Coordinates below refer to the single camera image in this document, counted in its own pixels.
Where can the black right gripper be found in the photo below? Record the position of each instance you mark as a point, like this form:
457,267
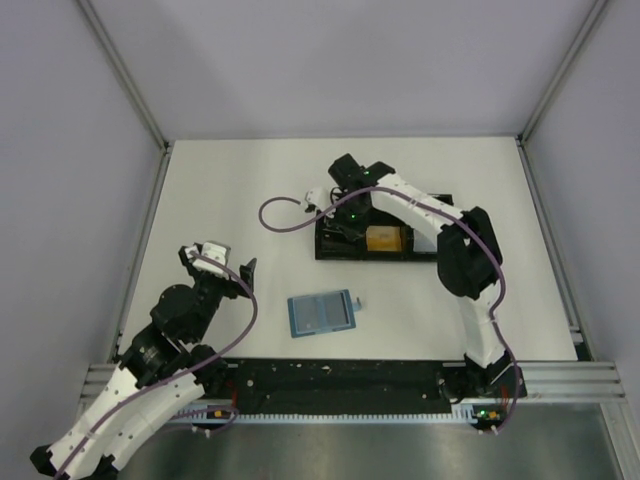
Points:
352,231

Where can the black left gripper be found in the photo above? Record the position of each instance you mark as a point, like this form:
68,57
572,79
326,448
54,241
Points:
235,288

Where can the blue leather card holder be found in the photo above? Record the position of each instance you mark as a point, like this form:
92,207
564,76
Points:
353,305

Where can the grey card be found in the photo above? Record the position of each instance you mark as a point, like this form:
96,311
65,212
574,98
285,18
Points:
336,310

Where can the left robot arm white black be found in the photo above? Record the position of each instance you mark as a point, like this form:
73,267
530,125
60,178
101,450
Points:
166,367

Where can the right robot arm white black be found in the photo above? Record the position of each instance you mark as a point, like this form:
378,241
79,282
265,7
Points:
468,257

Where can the gold cards stack in tray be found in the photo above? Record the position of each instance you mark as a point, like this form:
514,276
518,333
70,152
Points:
381,238

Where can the dark card in left sleeve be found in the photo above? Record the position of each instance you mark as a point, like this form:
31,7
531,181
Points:
306,311

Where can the black three-compartment tray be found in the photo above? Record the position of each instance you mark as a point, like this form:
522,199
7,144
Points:
330,244

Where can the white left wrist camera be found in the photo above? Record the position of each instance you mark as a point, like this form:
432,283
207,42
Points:
205,258

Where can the aluminium frame profile left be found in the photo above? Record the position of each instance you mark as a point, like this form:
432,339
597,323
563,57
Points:
96,379

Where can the aluminium frame profile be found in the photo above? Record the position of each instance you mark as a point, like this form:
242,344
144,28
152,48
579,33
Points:
572,382
96,379

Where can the aluminium frame profile right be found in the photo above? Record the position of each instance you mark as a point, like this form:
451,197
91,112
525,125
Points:
572,382

